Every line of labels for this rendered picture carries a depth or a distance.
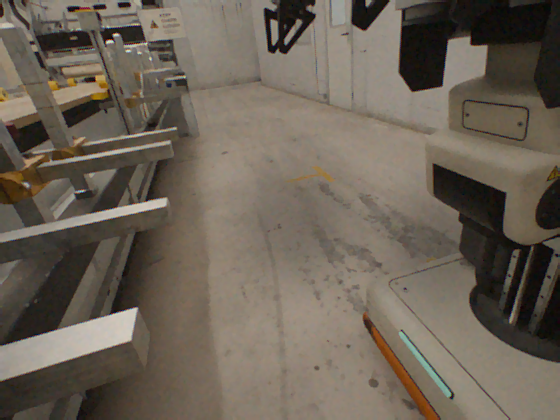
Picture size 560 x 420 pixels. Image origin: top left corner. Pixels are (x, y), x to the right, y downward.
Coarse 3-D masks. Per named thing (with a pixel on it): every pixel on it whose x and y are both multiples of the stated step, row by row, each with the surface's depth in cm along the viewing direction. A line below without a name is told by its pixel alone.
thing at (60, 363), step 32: (96, 320) 21; (128, 320) 21; (0, 352) 20; (32, 352) 19; (64, 352) 19; (96, 352) 19; (128, 352) 19; (0, 384) 18; (32, 384) 18; (64, 384) 19; (96, 384) 20; (0, 416) 19
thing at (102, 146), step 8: (168, 128) 87; (176, 128) 87; (128, 136) 84; (136, 136) 83; (144, 136) 84; (152, 136) 84; (160, 136) 85; (168, 136) 85; (176, 136) 86; (88, 144) 81; (96, 144) 81; (104, 144) 82; (112, 144) 82; (120, 144) 83; (128, 144) 83; (136, 144) 84; (144, 144) 84; (40, 152) 79; (48, 152) 79; (88, 152) 81; (96, 152) 82; (104, 152) 83
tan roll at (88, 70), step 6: (72, 66) 380; (78, 66) 381; (84, 66) 382; (90, 66) 383; (96, 66) 384; (60, 72) 380; (66, 72) 378; (72, 72) 379; (78, 72) 381; (84, 72) 383; (90, 72) 385; (96, 72) 387; (102, 72) 388; (114, 72) 394
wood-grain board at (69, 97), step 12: (84, 84) 336; (96, 84) 315; (60, 96) 174; (72, 96) 160; (84, 96) 151; (0, 108) 143; (12, 108) 133; (24, 108) 125; (60, 108) 122; (12, 120) 90; (24, 120) 96; (36, 120) 103
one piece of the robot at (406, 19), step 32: (416, 0) 47; (448, 0) 48; (512, 0) 35; (544, 0) 33; (416, 32) 55; (448, 32) 55; (480, 32) 49; (512, 32) 44; (544, 32) 33; (416, 64) 57; (544, 64) 34; (544, 96) 36
